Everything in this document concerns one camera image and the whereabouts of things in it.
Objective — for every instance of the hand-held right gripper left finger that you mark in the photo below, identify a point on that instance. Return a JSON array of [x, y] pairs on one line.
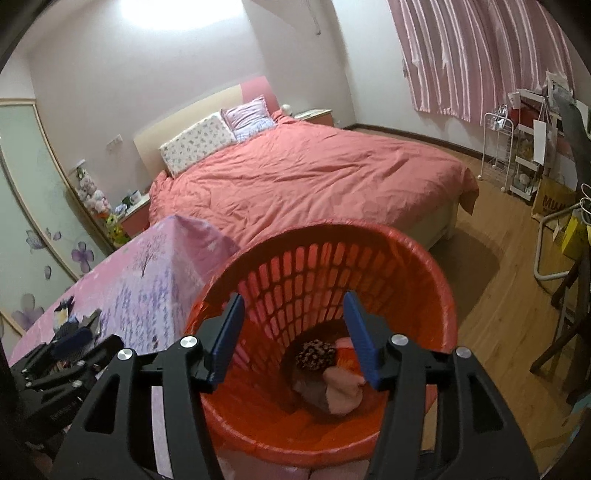
[[227, 332]]

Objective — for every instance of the pink duvet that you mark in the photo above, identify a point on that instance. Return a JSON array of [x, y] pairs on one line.
[[300, 175]]

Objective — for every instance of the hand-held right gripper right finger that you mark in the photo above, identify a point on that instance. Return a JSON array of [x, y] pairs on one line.
[[362, 341]]

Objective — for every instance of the tube of plush toys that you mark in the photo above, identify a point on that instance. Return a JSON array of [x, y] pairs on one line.
[[90, 189]]

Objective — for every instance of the striped pink pillow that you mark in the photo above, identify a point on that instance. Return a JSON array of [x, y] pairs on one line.
[[249, 117]]

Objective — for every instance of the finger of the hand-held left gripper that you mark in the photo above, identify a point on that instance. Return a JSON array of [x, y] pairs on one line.
[[108, 344], [55, 376]]

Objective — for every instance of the cream and pink headboard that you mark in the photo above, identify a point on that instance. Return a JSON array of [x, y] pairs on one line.
[[194, 115]]

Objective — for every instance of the blue tissue pack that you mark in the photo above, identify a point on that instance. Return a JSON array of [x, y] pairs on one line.
[[74, 341]]

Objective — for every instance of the white trolley shelf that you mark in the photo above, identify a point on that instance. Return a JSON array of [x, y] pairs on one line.
[[531, 152]]

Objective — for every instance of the dark wooden chair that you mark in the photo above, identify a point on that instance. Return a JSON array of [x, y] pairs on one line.
[[570, 323]]

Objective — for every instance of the grey wrapper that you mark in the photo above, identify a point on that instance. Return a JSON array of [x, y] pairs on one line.
[[92, 321]]

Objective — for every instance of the floral wardrobe sliding doors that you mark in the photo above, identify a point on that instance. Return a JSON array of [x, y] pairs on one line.
[[32, 207]]

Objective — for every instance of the brown cardboard box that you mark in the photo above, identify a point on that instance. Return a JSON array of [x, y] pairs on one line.
[[551, 201]]

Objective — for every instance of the leopard print cloth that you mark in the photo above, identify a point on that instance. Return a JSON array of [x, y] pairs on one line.
[[316, 354]]

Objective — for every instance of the pink striped curtain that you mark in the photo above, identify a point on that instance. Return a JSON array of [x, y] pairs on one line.
[[480, 50]]

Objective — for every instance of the white tube frame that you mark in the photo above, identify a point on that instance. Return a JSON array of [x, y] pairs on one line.
[[542, 258]]

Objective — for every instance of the pink cloth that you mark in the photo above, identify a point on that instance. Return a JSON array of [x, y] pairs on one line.
[[341, 390]]

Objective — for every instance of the pink floral tablecloth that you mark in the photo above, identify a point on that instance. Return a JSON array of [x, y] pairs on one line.
[[152, 277]]

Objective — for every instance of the white bed base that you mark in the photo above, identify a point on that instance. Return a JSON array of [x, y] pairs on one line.
[[443, 221]]

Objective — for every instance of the pink and white nightstand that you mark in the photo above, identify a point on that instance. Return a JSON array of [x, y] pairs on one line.
[[136, 219], [316, 115]]

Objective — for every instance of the white mug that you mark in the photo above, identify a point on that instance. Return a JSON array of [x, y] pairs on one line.
[[135, 197]]

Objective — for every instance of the yellow green plush toy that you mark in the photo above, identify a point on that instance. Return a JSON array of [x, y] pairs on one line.
[[115, 228]]

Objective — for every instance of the wall socket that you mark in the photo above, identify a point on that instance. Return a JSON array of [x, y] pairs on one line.
[[114, 141]]

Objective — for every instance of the ceiling lamp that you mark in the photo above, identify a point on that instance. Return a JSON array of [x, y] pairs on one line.
[[175, 11]]

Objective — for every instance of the yellow box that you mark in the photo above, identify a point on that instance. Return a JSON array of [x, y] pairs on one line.
[[572, 235]]

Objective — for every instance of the floral white pillow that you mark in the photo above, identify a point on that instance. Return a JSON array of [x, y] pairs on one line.
[[198, 141]]

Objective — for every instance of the red plastic basket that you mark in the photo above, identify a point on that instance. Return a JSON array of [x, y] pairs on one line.
[[286, 258]]

